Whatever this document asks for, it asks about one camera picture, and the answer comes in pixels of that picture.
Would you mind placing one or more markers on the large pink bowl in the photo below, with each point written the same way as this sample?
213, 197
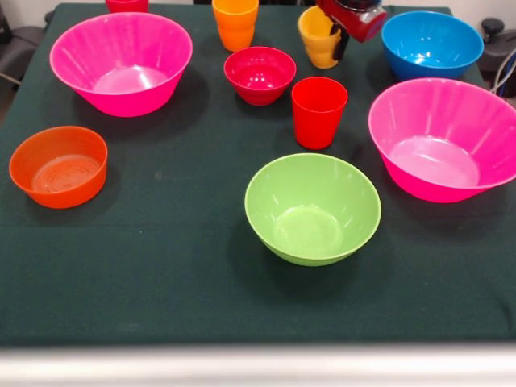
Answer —
121, 68
439, 153

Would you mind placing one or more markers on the blue bowl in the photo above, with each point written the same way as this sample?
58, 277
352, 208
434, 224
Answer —
431, 48

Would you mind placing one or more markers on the green bowl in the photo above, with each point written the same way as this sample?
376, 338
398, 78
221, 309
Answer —
312, 217

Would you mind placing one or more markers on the dark green tablecloth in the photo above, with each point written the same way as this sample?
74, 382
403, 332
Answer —
161, 262

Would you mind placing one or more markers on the red cup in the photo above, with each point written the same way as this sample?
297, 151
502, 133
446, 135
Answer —
319, 121

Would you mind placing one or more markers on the orange bowl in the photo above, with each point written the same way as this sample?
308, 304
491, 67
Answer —
60, 169

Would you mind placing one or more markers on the small crimson bowl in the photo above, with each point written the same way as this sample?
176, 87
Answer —
260, 74

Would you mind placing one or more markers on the crimson cup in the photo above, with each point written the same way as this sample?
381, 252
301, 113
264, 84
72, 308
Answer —
127, 5

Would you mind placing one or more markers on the yellow cup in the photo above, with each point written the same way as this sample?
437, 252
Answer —
316, 44

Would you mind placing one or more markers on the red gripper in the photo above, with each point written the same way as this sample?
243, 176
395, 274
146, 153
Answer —
354, 22

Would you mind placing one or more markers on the orange cup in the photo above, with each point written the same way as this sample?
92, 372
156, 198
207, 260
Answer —
235, 30

